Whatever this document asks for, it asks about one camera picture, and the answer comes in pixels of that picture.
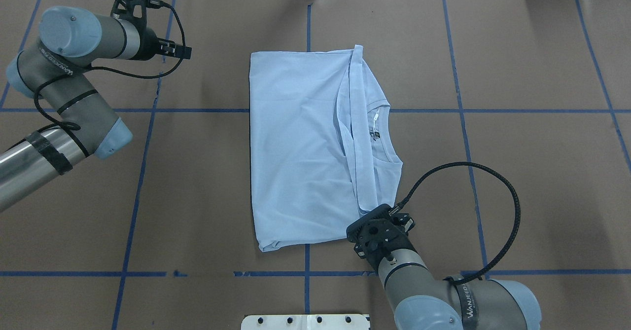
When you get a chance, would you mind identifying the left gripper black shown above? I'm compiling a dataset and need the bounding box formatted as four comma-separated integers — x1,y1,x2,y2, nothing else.
140,29,192,61

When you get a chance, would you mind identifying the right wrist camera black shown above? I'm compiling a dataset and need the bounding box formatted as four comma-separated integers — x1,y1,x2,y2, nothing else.
346,204,416,257

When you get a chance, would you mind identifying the white mounting plate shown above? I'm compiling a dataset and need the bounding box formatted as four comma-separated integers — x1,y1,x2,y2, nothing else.
241,314,371,330

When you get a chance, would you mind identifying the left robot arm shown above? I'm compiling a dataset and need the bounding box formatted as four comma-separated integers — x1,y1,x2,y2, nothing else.
0,6,192,211

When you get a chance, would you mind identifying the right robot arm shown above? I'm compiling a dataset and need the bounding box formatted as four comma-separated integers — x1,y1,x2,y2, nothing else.
356,233,542,330

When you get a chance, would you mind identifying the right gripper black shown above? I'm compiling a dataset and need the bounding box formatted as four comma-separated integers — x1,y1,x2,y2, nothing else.
362,233,410,271

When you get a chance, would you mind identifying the light blue t-shirt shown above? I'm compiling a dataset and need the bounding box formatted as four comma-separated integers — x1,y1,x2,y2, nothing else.
249,44,403,252

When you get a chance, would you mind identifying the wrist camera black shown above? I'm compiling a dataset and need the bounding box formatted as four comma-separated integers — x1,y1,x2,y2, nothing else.
346,204,416,257
110,0,165,32

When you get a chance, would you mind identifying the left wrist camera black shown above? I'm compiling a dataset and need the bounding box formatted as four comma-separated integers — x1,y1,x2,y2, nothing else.
110,0,165,32

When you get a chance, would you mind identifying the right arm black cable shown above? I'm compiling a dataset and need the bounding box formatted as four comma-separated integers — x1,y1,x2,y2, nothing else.
394,161,522,284

